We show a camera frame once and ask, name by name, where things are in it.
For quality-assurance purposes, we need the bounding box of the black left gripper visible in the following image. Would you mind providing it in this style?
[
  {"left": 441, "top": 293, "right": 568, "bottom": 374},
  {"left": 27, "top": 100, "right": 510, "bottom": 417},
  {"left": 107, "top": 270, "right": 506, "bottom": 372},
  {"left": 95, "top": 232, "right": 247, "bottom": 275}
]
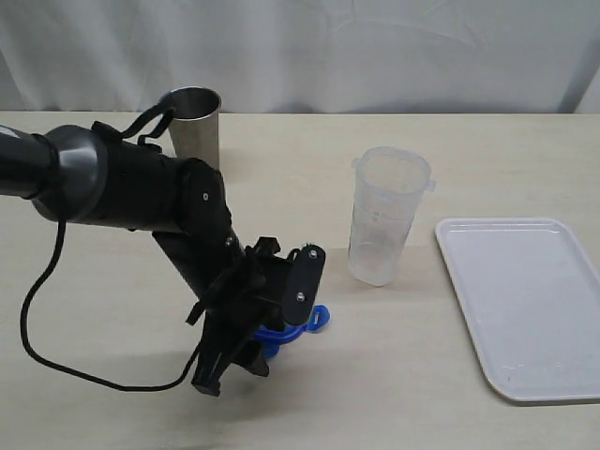
[{"left": 185, "top": 236, "right": 291, "bottom": 397}]

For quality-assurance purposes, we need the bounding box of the blue plastic container lid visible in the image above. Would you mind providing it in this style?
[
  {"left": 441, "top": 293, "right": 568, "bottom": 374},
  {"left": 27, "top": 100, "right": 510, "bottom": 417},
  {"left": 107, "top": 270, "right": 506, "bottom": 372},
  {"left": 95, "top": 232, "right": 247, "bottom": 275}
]
[{"left": 254, "top": 305, "right": 331, "bottom": 360}]

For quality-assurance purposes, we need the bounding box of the stainless steel cup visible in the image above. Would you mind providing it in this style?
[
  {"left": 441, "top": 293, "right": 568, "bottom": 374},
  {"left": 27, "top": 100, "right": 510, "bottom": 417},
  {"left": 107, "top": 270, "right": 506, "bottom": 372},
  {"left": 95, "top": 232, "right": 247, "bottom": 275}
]
[{"left": 159, "top": 86, "right": 221, "bottom": 170}]

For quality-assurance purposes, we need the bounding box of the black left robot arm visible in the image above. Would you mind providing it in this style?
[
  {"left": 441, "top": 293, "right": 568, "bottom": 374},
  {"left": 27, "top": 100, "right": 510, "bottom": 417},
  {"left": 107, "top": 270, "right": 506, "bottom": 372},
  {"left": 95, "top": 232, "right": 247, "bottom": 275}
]
[{"left": 1, "top": 124, "right": 292, "bottom": 396}]

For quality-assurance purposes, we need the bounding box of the clear tall plastic container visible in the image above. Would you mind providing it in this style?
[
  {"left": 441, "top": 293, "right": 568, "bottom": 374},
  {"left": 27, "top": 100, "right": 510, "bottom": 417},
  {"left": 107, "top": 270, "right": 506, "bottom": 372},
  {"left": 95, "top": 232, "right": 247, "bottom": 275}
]
[{"left": 348, "top": 146, "right": 435, "bottom": 287}]

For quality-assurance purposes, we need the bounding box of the white backdrop curtain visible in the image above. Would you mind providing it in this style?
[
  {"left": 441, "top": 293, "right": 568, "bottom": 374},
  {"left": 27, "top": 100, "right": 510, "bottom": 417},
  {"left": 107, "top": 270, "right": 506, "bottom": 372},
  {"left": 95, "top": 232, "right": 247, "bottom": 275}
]
[{"left": 1, "top": 1, "right": 599, "bottom": 113}]

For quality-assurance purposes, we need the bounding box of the white plastic tray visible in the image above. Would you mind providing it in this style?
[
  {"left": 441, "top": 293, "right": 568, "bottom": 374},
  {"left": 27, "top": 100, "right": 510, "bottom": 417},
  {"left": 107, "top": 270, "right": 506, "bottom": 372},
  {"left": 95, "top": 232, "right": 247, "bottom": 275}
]
[{"left": 435, "top": 217, "right": 599, "bottom": 404}]

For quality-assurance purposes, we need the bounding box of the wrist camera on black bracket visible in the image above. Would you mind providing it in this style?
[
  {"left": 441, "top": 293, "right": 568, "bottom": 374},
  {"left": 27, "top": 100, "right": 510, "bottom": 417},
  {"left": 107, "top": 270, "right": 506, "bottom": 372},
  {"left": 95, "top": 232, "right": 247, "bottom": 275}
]
[{"left": 281, "top": 244, "right": 326, "bottom": 326}]

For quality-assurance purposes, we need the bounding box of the black cable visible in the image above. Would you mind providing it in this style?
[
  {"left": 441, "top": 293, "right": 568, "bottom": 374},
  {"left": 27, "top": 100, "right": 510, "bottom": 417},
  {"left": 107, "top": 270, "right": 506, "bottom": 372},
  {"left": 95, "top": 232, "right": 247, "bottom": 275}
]
[{"left": 19, "top": 100, "right": 207, "bottom": 393}]

